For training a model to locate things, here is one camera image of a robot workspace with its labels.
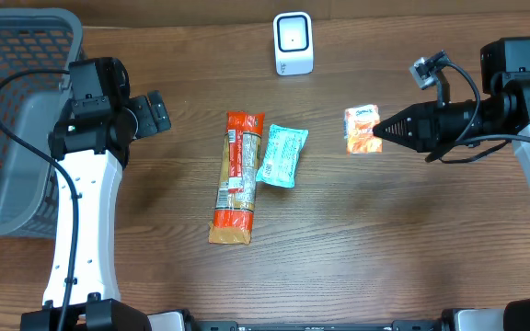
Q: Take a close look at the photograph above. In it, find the small orange sachet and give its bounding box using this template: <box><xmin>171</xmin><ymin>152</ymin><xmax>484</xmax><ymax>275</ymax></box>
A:
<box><xmin>344</xmin><ymin>104</ymin><xmax>383</xmax><ymax>154</ymax></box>

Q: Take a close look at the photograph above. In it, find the teal snack packet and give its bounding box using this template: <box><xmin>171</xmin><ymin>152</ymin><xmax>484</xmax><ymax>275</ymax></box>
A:
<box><xmin>256</xmin><ymin>124</ymin><xmax>309</xmax><ymax>188</ymax></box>

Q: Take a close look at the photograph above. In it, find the orange pasta packet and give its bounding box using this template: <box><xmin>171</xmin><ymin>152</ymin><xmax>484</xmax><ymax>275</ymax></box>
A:
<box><xmin>208</xmin><ymin>111</ymin><xmax>265</xmax><ymax>245</ymax></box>

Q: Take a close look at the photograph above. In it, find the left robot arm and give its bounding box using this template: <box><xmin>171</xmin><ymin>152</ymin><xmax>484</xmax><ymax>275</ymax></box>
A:
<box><xmin>20</xmin><ymin>57</ymin><xmax>191</xmax><ymax>330</ymax></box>

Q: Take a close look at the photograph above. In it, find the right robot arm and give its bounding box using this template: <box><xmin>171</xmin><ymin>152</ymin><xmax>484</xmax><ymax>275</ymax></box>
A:
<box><xmin>373</xmin><ymin>37</ymin><xmax>530</xmax><ymax>331</ymax></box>

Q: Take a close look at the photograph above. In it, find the white barcode scanner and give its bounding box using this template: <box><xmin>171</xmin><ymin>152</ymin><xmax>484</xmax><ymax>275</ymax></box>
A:
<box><xmin>272</xmin><ymin>11</ymin><xmax>314</xmax><ymax>76</ymax></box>

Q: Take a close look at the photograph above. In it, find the grey plastic shopping basket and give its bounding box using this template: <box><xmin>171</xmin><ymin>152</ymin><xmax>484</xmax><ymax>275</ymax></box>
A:
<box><xmin>0</xmin><ymin>7</ymin><xmax>86</xmax><ymax>238</ymax></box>

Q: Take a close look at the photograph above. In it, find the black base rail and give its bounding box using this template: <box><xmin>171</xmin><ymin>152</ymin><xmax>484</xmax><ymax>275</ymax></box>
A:
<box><xmin>191</xmin><ymin>320</ymin><xmax>444</xmax><ymax>331</ymax></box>

